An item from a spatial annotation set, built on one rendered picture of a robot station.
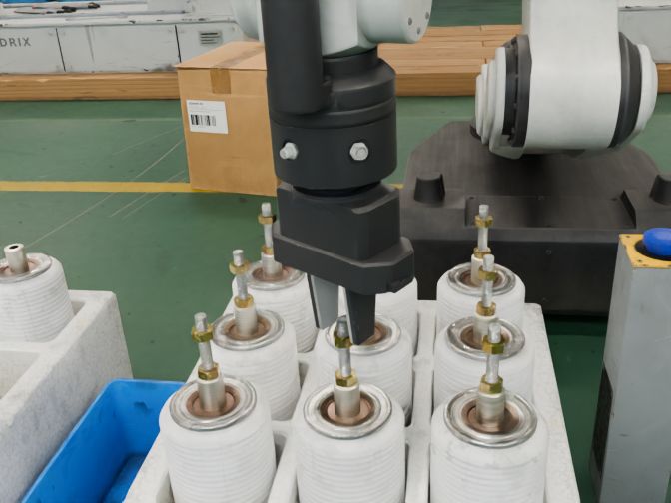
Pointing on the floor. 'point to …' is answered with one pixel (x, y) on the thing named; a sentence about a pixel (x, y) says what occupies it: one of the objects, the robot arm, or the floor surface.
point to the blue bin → (106, 445)
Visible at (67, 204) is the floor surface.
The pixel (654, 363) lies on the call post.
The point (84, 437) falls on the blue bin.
